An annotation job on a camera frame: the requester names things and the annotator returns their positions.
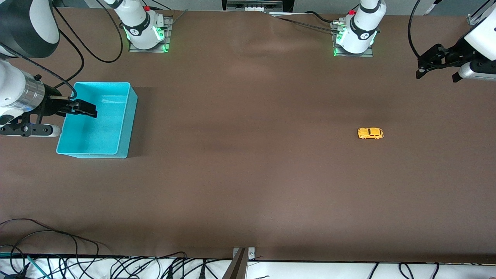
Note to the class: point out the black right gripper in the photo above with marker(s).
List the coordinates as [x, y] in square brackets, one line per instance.
[52, 101]

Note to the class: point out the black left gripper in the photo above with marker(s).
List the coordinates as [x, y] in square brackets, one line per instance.
[456, 55]

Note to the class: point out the yellow beetle toy car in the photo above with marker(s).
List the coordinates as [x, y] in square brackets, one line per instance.
[370, 133]

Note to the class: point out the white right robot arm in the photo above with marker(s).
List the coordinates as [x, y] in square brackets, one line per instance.
[135, 23]

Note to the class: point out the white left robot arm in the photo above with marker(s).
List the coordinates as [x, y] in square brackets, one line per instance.
[360, 27]

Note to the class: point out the teal plastic storage bin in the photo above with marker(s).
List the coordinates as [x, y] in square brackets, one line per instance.
[97, 131]

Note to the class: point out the black power plug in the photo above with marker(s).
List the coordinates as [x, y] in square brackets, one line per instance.
[202, 272]
[169, 272]

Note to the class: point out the white power strip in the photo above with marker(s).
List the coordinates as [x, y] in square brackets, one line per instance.
[252, 6]

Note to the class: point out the grey aluminium bar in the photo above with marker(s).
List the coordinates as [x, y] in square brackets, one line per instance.
[236, 269]

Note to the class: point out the small metal clamp plate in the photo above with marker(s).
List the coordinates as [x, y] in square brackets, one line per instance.
[252, 254]

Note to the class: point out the aluminium profile rail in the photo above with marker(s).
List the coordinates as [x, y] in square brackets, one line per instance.
[471, 18]

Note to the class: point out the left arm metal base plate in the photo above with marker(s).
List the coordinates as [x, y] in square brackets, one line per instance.
[369, 54]

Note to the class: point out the black right camera mount bracket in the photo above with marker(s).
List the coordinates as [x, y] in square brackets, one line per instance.
[19, 128]

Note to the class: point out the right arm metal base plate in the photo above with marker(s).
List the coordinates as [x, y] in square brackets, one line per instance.
[167, 38]

